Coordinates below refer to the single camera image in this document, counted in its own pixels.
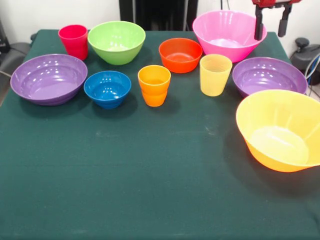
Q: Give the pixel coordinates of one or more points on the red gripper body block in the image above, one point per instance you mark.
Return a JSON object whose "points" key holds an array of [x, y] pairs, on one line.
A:
{"points": [[265, 2]]}

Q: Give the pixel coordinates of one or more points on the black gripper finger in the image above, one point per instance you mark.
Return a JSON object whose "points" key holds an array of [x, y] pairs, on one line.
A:
{"points": [[282, 28], [259, 30]]}

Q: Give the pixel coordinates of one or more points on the large yellow-orange plastic bowl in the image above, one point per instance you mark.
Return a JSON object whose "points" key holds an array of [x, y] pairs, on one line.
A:
{"points": [[275, 125]]}

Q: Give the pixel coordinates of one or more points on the black floor stand base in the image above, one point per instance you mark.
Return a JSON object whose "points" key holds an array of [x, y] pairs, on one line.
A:
{"points": [[303, 53], [15, 52]]}

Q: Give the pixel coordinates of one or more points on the large pink plastic bowl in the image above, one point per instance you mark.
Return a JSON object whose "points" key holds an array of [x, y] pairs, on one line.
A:
{"points": [[225, 32]]}

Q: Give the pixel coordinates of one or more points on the purple plastic bowl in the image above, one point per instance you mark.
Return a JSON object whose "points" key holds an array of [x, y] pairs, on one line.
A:
{"points": [[47, 80], [267, 75]]}

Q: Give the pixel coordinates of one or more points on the yellow plastic cup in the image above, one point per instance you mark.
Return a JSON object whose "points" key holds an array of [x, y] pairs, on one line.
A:
{"points": [[215, 77]]}

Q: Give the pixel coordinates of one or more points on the red-orange plastic bowl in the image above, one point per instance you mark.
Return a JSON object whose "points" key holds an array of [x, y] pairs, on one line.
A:
{"points": [[180, 56]]}

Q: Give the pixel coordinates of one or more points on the orange plastic cup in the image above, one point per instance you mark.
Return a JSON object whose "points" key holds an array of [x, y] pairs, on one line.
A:
{"points": [[154, 87]]}

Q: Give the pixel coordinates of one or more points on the green plastic bowl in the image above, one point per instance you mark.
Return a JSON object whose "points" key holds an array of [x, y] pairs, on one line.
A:
{"points": [[116, 42]]}

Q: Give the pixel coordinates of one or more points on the blue plastic bowl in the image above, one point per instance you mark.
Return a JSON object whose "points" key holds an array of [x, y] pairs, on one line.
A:
{"points": [[107, 90]]}

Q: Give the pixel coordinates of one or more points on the red plastic cup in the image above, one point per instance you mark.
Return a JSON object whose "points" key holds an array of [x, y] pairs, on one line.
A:
{"points": [[73, 42]]}

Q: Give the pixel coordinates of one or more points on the dark green table cloth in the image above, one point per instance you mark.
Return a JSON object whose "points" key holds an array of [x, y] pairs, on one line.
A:
{"points": [[125, 162]]}

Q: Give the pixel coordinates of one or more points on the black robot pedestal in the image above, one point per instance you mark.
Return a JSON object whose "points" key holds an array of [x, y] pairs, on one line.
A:
{"points": [[160, 15]]}

